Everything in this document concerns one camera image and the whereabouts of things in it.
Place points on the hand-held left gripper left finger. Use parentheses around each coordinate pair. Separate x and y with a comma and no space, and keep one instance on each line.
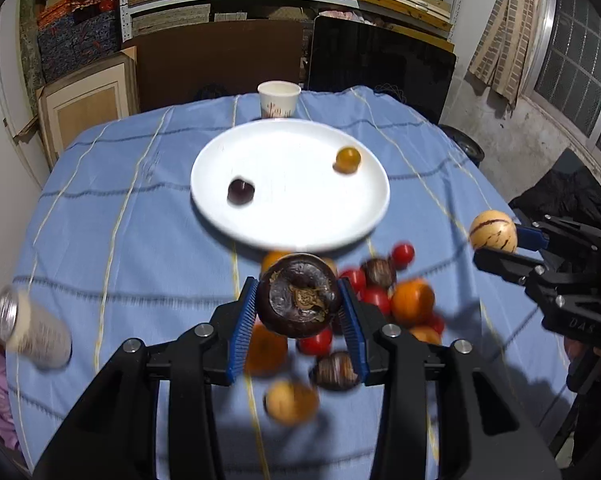
(243,330)

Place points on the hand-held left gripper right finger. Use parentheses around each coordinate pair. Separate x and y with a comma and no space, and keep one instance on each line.
(353,330)

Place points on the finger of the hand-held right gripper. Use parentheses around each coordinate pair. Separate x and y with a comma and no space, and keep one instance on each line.
(505,264)
(530,238)

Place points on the yellow striped pepino melon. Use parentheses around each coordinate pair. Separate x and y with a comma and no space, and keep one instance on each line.
(492,232)

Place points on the dark purple mangosteen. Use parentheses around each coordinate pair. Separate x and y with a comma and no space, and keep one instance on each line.
(300,300)

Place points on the dark brown round fruit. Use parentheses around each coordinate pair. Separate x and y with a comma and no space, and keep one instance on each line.
(335,370)
(379,272)

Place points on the orange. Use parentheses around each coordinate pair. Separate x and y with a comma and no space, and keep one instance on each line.
(275,260)
(413,302)
(270,355)

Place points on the pale orange peach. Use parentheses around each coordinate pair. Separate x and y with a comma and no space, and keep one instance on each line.
(425,335)

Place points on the white round plate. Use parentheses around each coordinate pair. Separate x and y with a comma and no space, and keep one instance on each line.
(290,200)

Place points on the person's right hand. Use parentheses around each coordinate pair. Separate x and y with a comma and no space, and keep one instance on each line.
(575,357)

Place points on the black jacket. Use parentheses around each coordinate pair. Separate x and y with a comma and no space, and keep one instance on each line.
(565,195)

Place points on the black wheel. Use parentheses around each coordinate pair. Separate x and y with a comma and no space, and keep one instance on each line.
(463,142)

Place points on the dark plum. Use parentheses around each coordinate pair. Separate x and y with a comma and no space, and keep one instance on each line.
(240,192)

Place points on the blue striped tablecloth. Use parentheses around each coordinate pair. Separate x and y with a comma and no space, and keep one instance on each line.
(130,240)

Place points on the yellow-green cherry tomato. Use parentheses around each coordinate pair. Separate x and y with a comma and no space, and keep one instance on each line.
(348,160)

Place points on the window with metal grille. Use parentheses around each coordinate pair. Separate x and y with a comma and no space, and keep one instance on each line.
(575,55)

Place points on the beige brick-patterned curtain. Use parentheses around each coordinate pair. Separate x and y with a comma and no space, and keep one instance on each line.
(505,35)

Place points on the white beverage can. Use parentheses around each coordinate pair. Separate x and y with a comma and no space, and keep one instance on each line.
(30,330)

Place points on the black flat panel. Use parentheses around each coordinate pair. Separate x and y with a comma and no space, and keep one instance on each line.
(380,70)

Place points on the white paper cup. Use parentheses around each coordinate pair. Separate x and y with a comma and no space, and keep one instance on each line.
(279,100)

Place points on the stack of yellow wooden boxes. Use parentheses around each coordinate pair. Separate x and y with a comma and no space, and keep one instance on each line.
(405,5)

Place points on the brown board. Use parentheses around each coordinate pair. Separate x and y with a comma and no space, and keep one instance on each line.
(215,65)

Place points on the light wooden framed panel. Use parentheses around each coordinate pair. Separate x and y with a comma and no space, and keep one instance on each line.
(85,110)

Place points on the stack of patterned fabric boxes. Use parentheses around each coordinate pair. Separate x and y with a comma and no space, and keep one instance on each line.
(75,40)

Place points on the white metal shelf unit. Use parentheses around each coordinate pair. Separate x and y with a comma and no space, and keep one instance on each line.
(125,15)

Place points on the green patterned box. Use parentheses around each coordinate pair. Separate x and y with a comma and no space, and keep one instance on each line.
(30,45)

